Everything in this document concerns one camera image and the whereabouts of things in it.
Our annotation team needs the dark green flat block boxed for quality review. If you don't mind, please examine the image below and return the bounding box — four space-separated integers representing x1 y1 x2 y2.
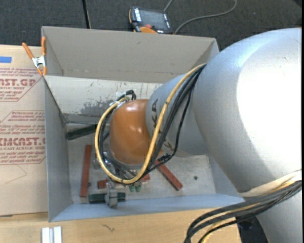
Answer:
65 124 99 141
88 192 127 205

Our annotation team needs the red-brown flat block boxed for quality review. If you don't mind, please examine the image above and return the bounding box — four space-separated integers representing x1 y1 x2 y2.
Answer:
154 159 183 191
80 144 93 198

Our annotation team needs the brown cardboard board red print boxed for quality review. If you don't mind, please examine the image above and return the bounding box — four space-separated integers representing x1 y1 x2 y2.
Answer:
0 44 49 219

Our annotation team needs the grey metal bin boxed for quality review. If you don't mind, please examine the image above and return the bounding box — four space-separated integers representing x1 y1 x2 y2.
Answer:
41 26 245 223

